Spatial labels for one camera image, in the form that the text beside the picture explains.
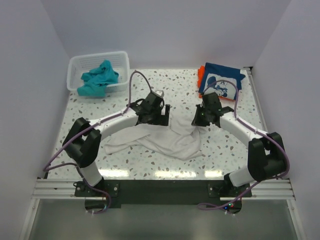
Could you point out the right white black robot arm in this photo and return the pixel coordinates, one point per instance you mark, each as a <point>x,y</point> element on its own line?
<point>266,157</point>

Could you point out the white plastic basket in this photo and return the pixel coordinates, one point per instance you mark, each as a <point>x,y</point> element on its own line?
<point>84,63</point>

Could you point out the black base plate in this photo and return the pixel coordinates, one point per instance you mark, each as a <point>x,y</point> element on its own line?
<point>156,192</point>

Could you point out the white t shirt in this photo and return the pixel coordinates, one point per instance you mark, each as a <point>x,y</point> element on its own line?
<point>180,139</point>

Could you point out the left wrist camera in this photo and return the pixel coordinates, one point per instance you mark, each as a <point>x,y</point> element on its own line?
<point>160,93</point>

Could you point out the aluminium right side rail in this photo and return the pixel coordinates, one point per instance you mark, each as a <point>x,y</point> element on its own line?
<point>256,97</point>

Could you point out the orange folded t shirt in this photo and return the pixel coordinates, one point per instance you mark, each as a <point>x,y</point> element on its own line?
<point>200,74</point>

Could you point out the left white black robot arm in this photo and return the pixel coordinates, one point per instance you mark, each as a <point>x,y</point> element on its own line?
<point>82,143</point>

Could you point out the teal t shirt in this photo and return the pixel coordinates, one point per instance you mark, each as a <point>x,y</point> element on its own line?
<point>96,80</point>

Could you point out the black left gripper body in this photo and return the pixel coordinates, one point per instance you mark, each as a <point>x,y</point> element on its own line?
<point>158,119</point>

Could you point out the blue printed folded t shirt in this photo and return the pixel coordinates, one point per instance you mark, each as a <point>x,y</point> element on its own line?
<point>218,78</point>

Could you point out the aluminium front rail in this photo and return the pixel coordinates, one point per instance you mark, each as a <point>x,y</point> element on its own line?
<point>274,189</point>

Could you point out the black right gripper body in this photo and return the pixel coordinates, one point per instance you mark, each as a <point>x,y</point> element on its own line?
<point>200,119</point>

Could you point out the aluminium rail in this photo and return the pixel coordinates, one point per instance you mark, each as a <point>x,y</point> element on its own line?
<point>256,97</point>
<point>274,189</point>

